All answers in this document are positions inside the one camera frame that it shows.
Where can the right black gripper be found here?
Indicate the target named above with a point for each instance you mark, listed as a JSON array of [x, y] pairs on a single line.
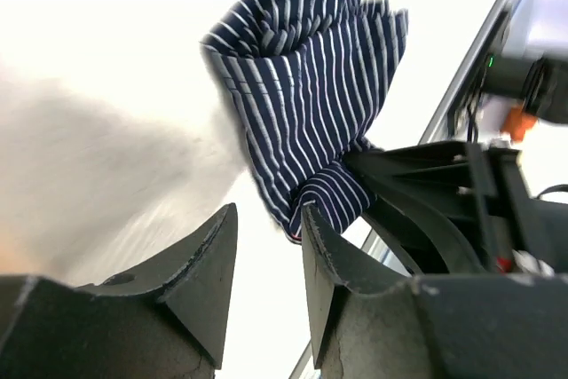
[[460, 207]]

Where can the aluminium frame rail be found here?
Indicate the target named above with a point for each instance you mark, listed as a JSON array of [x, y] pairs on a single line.
[[485, 70]]

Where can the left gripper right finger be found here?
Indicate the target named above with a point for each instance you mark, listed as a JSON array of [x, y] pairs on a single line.
[[368, 321]]

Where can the navy striped underwear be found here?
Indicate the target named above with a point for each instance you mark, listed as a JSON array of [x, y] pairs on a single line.
[[307, 79]]

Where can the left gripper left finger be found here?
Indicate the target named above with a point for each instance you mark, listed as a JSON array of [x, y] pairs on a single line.
[[163, 318]]

